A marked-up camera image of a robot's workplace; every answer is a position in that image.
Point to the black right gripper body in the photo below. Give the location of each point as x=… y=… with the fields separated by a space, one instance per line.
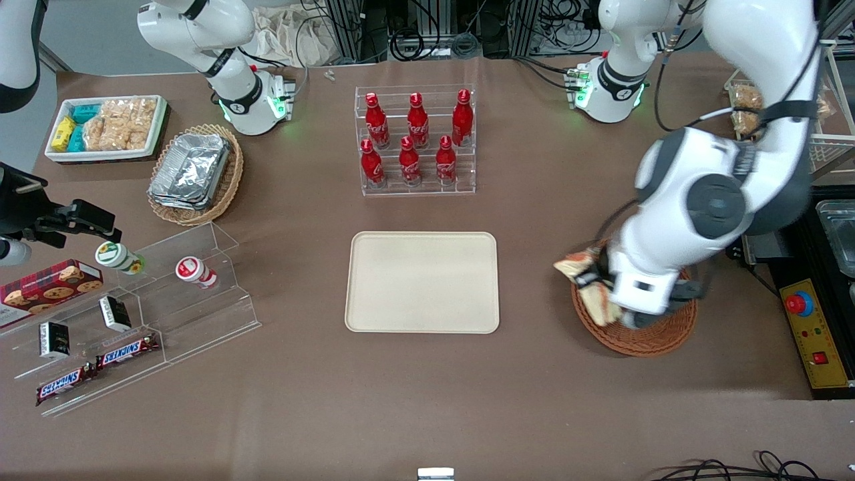
x=21 y=208

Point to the triangle sandwich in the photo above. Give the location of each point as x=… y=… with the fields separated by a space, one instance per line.
x=598 y=306

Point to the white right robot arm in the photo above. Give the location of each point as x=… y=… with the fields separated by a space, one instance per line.
x=200 y=27

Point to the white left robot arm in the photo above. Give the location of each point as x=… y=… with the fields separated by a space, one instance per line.
x=695 y=200

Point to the round brown wicker basket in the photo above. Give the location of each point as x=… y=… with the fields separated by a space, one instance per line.
x=648 y=342

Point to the white rectangular snack tray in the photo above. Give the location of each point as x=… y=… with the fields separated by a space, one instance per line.
x=155 y=127

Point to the oval light wicker basket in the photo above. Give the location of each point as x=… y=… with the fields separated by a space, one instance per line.
x=230 y=180

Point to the beige plastic tray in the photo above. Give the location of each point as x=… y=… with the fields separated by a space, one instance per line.
x=422 y=282

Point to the green capped yogurt bottle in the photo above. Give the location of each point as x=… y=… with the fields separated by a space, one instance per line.
x=117 y=257

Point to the red cookie box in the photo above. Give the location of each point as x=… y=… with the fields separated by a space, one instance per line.
x=47 y=287

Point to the aluminium foil container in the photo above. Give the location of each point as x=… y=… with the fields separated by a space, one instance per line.
x=177 y=204
x=190 y=164

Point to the teal snack packet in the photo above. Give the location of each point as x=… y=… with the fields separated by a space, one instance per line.
x=77 y=139
x=85 y=113

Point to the yellow snack packet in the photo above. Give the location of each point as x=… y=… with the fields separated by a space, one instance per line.
x=63 y=133

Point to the clear bag rice crackers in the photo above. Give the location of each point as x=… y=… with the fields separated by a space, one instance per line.
x=133 y=117
x=100 y=135

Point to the small black white box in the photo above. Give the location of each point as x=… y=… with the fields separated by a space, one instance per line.
x=115 y=314
x=55 y=339

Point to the red capped yogurt bottle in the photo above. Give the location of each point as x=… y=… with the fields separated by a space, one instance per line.
x=194 y=270

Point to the black equipment stand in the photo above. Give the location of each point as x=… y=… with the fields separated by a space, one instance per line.
x=795 y=267

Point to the Snickers chocolate bar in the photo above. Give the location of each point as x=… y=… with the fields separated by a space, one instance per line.
x=63 y=384
x=127 y=351

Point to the yellow emergency stop box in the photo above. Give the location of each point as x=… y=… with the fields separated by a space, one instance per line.
x=818 y=341

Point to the clear acrylic step stand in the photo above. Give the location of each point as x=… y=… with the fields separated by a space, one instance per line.
x=200 y=321

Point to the clear acrylic bottle rack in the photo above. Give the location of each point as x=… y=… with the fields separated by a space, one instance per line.
x=461 y=190

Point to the clear plastic container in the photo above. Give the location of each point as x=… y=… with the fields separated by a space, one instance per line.
x=840 y=234

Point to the clear bag fried snacks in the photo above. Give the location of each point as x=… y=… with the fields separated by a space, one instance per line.
x=747 y=97
x=745 y=123

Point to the red cola bottle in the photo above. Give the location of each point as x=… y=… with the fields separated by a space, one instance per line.
x=446 y=162
x=377 y=123
x=418 y=123
x=372 y=164
x=462 y=120
x=409 y=164

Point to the beige cloth bag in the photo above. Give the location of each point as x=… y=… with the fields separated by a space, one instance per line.
x=287 y=33

